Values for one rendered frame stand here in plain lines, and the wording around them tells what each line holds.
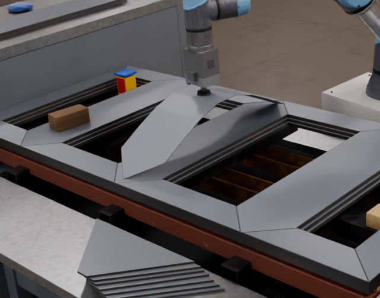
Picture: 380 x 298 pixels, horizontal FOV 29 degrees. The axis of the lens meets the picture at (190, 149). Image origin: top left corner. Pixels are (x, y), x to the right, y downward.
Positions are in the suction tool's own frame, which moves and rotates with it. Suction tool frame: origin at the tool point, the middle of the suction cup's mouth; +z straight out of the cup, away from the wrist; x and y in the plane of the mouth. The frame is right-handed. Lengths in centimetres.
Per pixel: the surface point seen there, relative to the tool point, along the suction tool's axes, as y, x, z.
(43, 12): -106, 7, -10
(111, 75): -76, 15, 13
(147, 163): 7.0, -27.4, 9.4
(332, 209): 55, -8, 14
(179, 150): 1.1, -11.7, 12.7
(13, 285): -64, -45, 75
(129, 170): 3.8, -31.2, 11.2
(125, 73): -62, 14, 9
